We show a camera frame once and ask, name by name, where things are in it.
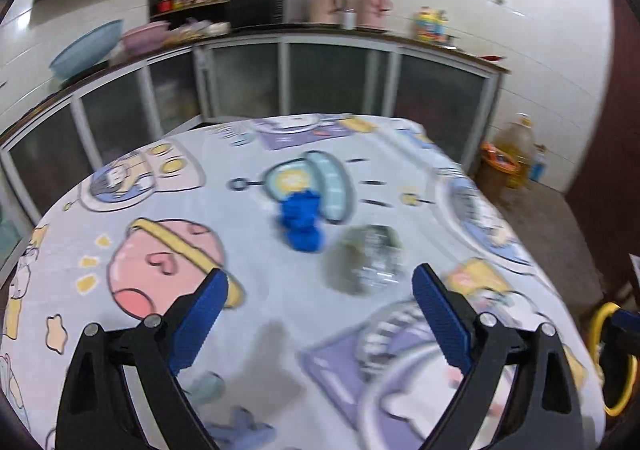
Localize clear plastic wrap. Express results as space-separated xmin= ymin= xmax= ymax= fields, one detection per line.
xmin=324 ymin=225 xmax=405 ymax=295

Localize blue glove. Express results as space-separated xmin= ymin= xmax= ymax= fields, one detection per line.
xmin=278 ymin=189 xmax=323 ymax=253

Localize yellow rimmed trash bin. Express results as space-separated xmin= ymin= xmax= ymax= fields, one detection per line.
xmin=587 ymin=303 xmax=638 ymax=418

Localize kitchen counter cabinets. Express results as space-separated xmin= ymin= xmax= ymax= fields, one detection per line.
xmin=0 ymin=22 xmax=511 ymax=231

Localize cartoon astronaut tablecloth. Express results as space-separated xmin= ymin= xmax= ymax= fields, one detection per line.
xmin=1 ymin=115 xmax=605 ymax=449

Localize dark red door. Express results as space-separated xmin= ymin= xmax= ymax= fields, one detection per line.
xmin=566 ymin=0 xmax=639 ymax=321

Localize brown waste bucket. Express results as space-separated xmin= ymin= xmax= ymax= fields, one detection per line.
xmin=474 ymin=141 xmax=520 ymax=203

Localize large cooking oil jug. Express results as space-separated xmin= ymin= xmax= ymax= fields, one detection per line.
xmin=495 ymin=113 xmax=535 ymax=190

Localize pink plastic basin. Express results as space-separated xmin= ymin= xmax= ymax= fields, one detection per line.
xmin=120 ymin=21 xmax=169 ymax=57

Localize bag of bread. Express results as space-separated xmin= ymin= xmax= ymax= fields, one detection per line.
xmin=163 ymin=19 xmax=231 ymax=47

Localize blue plastic basket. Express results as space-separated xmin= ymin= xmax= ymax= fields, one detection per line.
xmin=49 ymin=20 xmax=124 ymax=80

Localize yellow detergent bottles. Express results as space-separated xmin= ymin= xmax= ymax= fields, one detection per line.
xmin=413 ymin=6 xmax=449 ymax=45

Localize small white cup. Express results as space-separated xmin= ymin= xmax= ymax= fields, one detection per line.
xmin=341 ymin=8 xmax=358 ymax=31

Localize black microwave oven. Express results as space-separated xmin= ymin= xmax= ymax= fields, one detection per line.
xmin=228 ymin=0 xmax=309 ymax=28

